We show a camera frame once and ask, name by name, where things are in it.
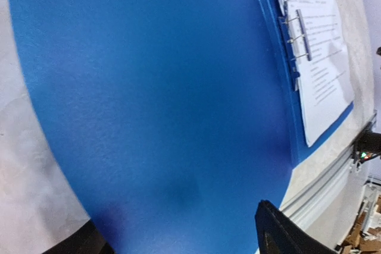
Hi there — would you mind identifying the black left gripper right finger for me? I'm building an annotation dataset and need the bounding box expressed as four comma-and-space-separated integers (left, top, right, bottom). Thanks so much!
255, 200, 335, 254

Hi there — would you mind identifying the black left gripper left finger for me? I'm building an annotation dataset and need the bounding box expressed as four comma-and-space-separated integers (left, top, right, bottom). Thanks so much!
43, 220, 115, 254

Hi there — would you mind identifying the white printed paper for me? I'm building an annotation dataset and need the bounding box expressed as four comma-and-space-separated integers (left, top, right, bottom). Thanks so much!
289, 0, 354, 146

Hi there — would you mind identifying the blue plastic folder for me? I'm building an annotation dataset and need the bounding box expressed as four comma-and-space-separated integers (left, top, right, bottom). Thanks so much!
9, 0, 353, 253

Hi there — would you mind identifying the metal folder clip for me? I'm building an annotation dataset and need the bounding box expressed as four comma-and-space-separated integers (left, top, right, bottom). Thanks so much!
278, 0, 313, 91

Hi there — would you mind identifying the brown cardboard box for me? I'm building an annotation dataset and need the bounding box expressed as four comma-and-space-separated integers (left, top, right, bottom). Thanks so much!
335, 195, 380, 254

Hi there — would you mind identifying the aluminium front rail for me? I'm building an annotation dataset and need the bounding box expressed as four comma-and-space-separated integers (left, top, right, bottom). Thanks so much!
280, 110, 377, 230

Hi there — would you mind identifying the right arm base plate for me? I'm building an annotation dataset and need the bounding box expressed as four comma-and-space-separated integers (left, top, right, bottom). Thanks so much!
352, 121, 380, 164

